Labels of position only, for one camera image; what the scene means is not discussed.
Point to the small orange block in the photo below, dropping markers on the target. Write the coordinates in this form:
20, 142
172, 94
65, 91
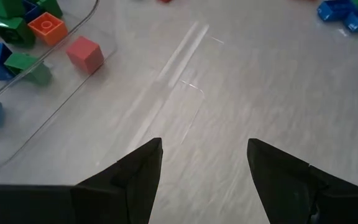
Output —
48, 29

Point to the clear plastic bin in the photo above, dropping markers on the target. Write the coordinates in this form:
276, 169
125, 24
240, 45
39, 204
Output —
57, 93

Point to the small red block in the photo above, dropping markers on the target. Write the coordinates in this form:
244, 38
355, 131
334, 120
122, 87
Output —
85, 54

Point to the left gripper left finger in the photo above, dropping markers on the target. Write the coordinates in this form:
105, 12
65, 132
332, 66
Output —
126, 193

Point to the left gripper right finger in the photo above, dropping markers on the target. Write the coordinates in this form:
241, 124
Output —
297, 199

